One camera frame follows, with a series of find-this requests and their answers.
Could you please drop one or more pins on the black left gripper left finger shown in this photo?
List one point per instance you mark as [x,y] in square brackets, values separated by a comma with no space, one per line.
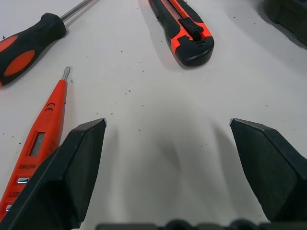
[60,179]

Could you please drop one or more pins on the orange voltage tester pen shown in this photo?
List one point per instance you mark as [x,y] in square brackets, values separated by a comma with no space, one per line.
[48,115]

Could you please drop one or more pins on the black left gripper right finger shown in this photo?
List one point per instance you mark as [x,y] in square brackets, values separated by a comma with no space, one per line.
[271,167]

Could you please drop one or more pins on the orange black utility knife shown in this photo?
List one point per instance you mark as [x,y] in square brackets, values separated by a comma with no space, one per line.
[168,21]

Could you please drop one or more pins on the black tool case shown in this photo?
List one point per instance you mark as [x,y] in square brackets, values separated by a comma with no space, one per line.
[292,19]

